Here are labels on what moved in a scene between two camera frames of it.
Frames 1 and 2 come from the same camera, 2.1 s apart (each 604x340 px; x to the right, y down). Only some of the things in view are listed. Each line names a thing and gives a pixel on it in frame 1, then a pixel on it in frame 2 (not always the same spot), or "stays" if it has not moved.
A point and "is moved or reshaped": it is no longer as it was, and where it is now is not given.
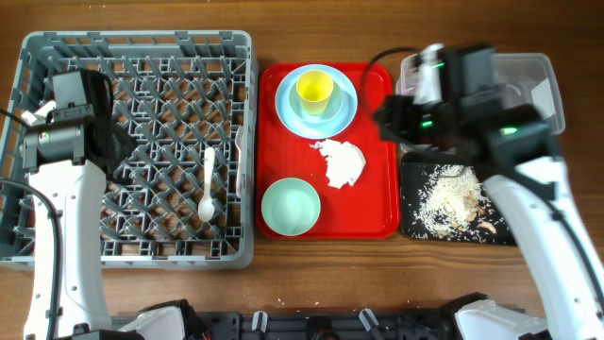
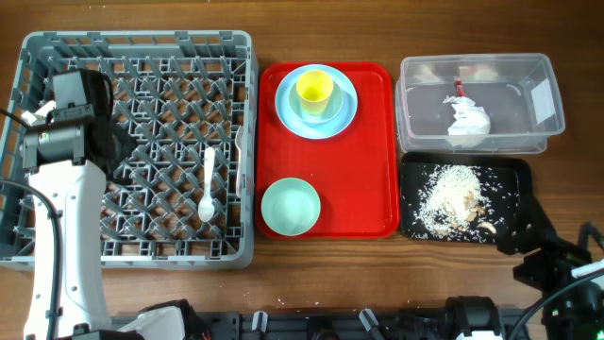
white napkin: x=344 y=161 is moved or reshaped
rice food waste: x=452 y=204 stays
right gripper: x=399 y=124 → x=559 y=257
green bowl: x=291 y=206 stays
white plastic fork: x=239 y=135 stays
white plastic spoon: x=206 y=207 stays
